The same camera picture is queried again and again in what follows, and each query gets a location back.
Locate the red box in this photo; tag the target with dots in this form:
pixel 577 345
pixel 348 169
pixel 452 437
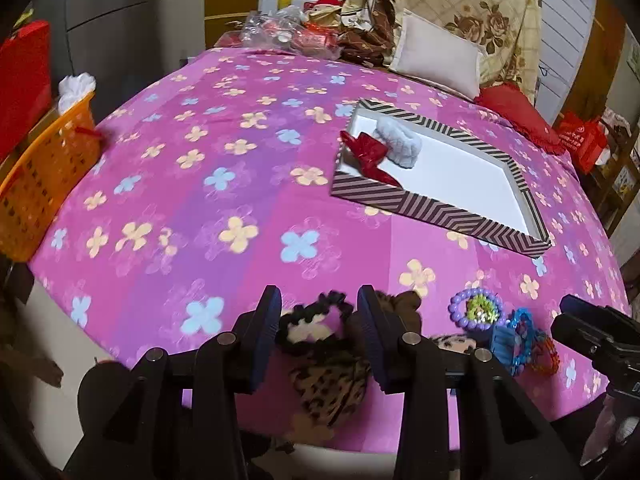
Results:
pixel 25 75

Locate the red ribbon bow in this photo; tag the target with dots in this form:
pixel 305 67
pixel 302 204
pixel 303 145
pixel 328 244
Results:
pixel 367 152

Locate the pink floral bedsheet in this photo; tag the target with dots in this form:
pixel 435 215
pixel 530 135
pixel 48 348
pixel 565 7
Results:
pixel 200 210

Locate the white cloth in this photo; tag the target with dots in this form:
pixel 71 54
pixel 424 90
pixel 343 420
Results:
pixel 77 90

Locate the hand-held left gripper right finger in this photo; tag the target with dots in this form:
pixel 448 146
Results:
pixel 372 342

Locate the red plush doll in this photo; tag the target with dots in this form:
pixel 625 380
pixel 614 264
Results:
pixel 325 7

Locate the striped cardboard box tray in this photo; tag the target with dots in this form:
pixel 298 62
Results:
pixel 475 195

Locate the red shopping bag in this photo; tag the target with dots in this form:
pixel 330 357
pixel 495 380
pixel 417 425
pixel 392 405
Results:
pixel 582 142

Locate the brown scrunchie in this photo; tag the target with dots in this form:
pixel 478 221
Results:
pixel 405 305

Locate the white pillow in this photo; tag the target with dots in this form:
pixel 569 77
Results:
pixel 435 55

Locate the grey refrigerator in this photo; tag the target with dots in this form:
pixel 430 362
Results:
pixel 125 20

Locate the wooden chair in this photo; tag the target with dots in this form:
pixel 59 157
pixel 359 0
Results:
pixel 617 170

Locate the red frilled cushion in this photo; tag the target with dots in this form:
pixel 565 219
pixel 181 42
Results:
pixel 515 110

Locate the black scrunchie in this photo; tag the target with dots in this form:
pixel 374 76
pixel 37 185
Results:
pixel 332 300

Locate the blue hair claw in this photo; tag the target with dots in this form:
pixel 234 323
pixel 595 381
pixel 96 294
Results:
pixel 505 347

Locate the clear plastic bag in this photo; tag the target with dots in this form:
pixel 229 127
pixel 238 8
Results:
pixel 270 30

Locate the yellow bottle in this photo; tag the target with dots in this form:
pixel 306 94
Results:
pixel 284 2

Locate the beige floral quilt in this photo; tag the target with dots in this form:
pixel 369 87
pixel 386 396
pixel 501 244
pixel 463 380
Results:
pixel 475 5

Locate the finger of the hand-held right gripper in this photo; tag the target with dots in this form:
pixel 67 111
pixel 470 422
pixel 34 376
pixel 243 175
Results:
pixel 575 332
pixel 582 306

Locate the light blue fluffy scrunchie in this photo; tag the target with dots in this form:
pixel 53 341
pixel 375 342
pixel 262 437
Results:
pixel 400 142

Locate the orange plastic basket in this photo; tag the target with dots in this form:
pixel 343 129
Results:
pixel 45 180

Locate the leopard print hair bow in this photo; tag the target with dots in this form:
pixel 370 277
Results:
pixel 325 390

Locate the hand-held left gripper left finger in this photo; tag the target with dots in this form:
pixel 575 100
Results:
pixel 267 332

